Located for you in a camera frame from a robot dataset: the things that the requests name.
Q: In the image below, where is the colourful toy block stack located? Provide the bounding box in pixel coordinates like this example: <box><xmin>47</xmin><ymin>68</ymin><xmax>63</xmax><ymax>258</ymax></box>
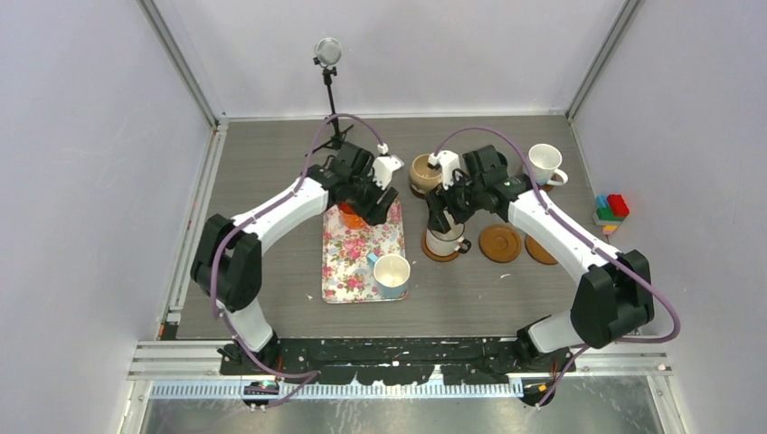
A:
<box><xmin>592</xmin><ymin>193</ymin><xmax>630</xmax><ymax>236</ymax></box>

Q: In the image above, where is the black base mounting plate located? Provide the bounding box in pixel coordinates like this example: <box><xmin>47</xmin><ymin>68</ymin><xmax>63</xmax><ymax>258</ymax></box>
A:
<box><xmin>217</xmin><ymin>337</ymin><xmax>573</xmax><ymax>386</ymax></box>

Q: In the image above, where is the purple cable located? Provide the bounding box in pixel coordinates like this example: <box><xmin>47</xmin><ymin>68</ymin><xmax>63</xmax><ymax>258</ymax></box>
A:
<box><xmin>209</xmin><ymin>112</ymin><xmax>388</xmax><ymax>410</ymax></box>
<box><xmin>432</xmin><ymin>126</ymin><xmax>683</xmax><ymax>410</ymax></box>

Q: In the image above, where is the orange mug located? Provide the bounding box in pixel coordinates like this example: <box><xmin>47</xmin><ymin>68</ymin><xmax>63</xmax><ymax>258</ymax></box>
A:
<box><xmin>337</xmin><ymin>203</ymin><xmax>366</xmax><ymax>230</ymax></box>

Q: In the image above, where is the floral serving tray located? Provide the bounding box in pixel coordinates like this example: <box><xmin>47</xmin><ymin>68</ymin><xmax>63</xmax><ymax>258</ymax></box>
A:
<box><xmin>321</xmin><ymin>200</ymin><xmax>408</xmax><ymax>304</ymax></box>

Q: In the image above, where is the dark brown wooden coaster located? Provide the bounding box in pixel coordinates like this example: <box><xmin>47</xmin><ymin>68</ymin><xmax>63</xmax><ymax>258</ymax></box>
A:
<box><xmin>410</xmin><ymin>187</ymin><xmax>426</xmax><ymax>200</ymax></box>

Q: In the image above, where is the white mug blue base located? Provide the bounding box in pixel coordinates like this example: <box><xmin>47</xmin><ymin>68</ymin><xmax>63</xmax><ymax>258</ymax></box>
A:
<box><xmin>527</xmin><ymin>144</ymin><xmax>569</xmax><ymax>186</ymax></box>

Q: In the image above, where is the beige mug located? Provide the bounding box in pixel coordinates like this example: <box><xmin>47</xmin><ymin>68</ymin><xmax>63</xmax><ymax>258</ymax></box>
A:
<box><xmin>409</xmin><ymin>154</ymin><xmax>441</xmax><ymax>194</ymax></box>

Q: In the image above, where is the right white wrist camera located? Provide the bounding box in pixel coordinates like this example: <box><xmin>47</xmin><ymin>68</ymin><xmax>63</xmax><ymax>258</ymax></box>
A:
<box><xmin>427</xmin><ymin>150</ymin><xmax>460</xmax><ymax>191</ymax></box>

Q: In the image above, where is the dark green mug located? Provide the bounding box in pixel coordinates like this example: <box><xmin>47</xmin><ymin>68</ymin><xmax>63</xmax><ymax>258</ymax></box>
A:
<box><xmin>497</xmin><ymin>152</ymin><xmax>508</xmax><ymax>170</ymax></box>

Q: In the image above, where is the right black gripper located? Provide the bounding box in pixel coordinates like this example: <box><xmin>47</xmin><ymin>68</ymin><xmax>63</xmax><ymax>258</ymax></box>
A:
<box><xmin>424</xmin><ymin>168</ymin><xmax>484</xmax><ymax>234</ymax></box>

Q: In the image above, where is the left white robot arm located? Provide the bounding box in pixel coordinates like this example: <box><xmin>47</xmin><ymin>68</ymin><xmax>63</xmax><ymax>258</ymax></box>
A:
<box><xmin>190</xmin><ymin>143</ymin><xmax>403</xmax><ymax>374</ymax></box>

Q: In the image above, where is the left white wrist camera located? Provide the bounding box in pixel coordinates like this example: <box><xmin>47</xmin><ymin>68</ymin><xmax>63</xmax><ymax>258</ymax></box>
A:
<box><xmin>372</xmin><ymin>143</ymin><xmax>404</xmax><ymax>191</ymax></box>

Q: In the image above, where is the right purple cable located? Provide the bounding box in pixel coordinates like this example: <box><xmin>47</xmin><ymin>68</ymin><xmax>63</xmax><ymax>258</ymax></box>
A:
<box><xmin>432</xmin><ymin>126</ymin><xmax>683</xmax><ymax>410</ymax></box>

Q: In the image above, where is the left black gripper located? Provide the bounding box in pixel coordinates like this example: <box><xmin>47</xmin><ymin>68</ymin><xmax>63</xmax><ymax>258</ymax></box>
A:
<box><xmin>346</xmin><ymin>166</ymin><xmax>396</xmax><ymax>226</ymax></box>

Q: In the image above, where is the white mug brown rim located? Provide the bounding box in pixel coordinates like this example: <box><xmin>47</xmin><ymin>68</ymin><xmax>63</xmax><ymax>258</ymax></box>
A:
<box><xmin>427</xmin><ymin>223</ymin><xmax>472</xmax><ymax>256</ymax></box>

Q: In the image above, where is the white light blue mug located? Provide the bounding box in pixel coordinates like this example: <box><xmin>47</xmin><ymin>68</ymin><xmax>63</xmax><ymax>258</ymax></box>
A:
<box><xmin>366</xmin><ymin>253</ymin><xmax>411</xmax><ymax>299</ymax></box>

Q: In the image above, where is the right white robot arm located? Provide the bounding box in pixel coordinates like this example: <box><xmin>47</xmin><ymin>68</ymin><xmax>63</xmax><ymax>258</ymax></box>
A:
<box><xmin>426</xmin><ymin>145</ymin><xmax>655</xmax><ymax>372</ymax></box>

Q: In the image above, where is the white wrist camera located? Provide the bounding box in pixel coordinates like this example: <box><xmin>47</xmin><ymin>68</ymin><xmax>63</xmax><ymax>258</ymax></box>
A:
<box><xmin>372</xmin><ymin>143</ymin><xmax>404</xmax><ymax>191</ymax></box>
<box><xmin>427</xmin><ymin>150</ymin><xmax>460</xmax><ymax>191</ymax></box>

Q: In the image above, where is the microphone on black tripod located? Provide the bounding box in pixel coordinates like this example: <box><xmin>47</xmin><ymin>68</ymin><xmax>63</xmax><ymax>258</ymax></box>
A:
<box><xmin>312</xmin><ymin>37</ymin><xmax>353</xmax><ymax>150</ymax></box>

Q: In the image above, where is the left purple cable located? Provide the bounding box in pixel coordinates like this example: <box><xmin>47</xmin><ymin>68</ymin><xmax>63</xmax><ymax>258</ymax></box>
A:
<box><xmin>209</xmin><ymin>112</ymin><xmax>388</xmax><ymax>410</ymax></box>

